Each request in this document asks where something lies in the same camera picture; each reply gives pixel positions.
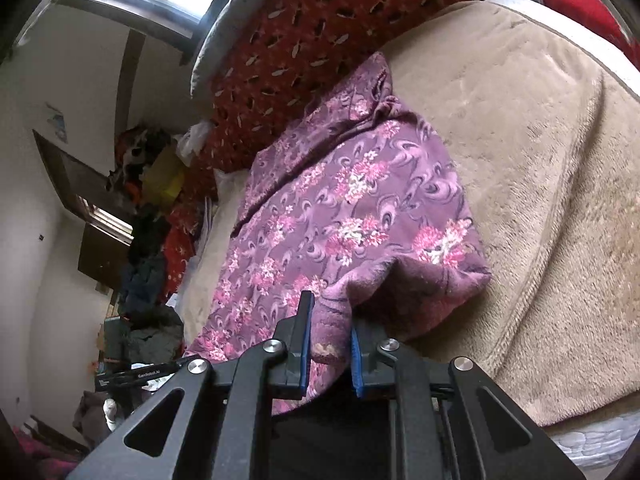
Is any red star printed cloth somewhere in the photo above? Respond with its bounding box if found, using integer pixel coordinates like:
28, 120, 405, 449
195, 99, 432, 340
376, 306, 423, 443
162, 205, 201, 296

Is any pile of mixed clothes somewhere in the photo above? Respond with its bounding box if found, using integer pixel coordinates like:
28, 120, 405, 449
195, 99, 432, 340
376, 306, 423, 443
105, 125, 173, 196

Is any white quilted mattress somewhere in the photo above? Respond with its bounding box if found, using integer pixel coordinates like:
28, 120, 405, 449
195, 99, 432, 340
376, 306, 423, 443
542, 412, 640, 466

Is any dark green jacket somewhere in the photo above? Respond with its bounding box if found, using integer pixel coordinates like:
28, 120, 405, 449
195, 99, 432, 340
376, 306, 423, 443
120, 305, 186, 366

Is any white plastic bag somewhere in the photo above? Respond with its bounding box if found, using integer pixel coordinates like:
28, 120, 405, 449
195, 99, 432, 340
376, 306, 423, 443
175, 120, 216, 168

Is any dark blue clothing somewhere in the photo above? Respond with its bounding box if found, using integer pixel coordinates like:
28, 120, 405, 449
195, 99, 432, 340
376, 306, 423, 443
117, 205, 173, 316

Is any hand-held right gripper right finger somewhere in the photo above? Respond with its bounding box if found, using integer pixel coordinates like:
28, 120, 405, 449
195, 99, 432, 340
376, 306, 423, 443
349, 326, 587, 480

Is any red patterned quilt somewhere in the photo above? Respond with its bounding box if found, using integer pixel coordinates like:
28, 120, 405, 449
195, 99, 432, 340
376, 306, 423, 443
192, 0, 481, 201

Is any beige fleece blanket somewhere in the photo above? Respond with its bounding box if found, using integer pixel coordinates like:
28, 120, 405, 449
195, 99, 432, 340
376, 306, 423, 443
177, 0, 640, 428

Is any dark wooden door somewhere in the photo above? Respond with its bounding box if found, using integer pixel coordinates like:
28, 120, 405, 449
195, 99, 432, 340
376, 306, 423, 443
32, 130, 136, 291

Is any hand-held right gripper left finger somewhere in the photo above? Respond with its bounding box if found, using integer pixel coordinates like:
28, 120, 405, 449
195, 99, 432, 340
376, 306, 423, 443
65, 290, 317, 480

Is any wall poster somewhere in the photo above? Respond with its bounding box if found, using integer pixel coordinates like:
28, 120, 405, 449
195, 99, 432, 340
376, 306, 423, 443
45, 102, 68, 143

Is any grey pillow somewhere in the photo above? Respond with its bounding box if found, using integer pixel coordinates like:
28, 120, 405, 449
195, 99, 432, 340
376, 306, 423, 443
190, 0, 273, 98

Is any purple floral shirt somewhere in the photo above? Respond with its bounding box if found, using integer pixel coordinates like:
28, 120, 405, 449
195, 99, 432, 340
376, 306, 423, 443
185, 51, 493, 413

